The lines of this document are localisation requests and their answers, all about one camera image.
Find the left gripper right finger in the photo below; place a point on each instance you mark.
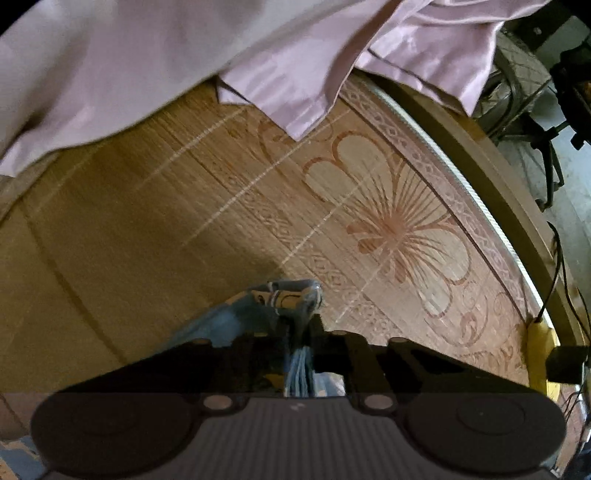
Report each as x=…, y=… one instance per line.
x=403, y=369

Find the wooden bed frame edge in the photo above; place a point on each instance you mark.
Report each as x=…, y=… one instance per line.
x=506, y=197

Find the black plug adapter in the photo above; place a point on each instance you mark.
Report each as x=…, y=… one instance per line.
x=567, y=364

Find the black metal stand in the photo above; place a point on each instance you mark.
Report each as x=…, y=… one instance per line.
x=517, y=81

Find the blue car-print pajama pants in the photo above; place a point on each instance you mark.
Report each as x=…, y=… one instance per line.
x=113, y=445

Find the yellow power strip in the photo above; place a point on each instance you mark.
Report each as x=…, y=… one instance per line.
x=541, y=340

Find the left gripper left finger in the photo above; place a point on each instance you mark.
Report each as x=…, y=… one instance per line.
x=194, y=374

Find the pink satin bed sheet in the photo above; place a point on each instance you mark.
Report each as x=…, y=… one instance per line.
x=74, y=72

